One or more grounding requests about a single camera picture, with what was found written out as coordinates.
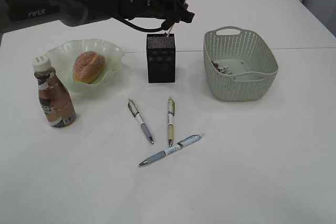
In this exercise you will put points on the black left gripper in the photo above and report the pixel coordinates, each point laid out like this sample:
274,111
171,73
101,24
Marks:
160,9

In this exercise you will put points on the grey grip pen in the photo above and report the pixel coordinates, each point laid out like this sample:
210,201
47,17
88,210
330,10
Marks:
136,114

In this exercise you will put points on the sugared bread roll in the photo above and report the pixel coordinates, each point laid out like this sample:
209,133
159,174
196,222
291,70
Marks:
87,66

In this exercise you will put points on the brown coffee drink bottle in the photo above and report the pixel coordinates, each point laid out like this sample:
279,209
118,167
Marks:
53,97

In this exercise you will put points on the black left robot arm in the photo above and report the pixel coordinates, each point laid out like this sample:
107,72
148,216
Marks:
20,14

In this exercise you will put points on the black square pen holder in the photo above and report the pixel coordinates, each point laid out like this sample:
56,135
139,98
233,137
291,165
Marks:
160,54

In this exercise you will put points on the green plastic woven basket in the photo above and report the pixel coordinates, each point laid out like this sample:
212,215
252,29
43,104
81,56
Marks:
247,56

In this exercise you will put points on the green white pen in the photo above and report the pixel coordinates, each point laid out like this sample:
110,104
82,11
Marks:
170,121

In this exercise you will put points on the blue grey pen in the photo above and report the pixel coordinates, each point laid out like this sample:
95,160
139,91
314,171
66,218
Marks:
164,153

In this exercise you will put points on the wavy green glass plate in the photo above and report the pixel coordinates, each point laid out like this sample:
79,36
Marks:
63,58

